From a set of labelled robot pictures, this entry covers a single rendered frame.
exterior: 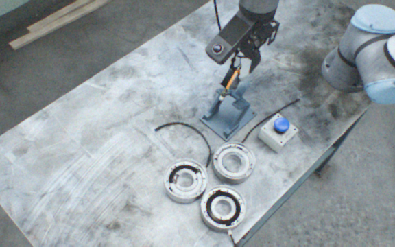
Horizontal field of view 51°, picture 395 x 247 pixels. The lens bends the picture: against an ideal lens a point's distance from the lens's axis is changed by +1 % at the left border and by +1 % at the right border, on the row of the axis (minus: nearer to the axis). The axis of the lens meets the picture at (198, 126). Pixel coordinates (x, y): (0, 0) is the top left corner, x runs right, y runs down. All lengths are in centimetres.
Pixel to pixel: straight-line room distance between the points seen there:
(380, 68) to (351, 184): 108
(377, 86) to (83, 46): 169
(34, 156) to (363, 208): 146
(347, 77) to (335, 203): 89
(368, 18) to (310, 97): 26
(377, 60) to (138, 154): 62
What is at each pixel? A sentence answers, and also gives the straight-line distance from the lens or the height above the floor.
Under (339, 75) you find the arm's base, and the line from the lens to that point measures 126.
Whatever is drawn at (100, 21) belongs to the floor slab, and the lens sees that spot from 252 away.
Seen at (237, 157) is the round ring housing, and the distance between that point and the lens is 105.
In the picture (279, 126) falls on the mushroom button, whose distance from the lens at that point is 106.
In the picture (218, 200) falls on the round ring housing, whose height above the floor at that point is 83.
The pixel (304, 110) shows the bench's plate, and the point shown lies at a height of 80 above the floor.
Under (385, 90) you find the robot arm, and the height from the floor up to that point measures 99.
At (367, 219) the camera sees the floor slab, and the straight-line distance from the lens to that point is 205.
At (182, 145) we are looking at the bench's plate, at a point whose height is 80.
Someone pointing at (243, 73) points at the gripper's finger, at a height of 103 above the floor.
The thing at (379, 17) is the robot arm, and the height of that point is 103.
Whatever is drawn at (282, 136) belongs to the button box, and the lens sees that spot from 108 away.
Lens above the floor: 174
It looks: 58 degrees down
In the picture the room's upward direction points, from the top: 8 degrees clockwise
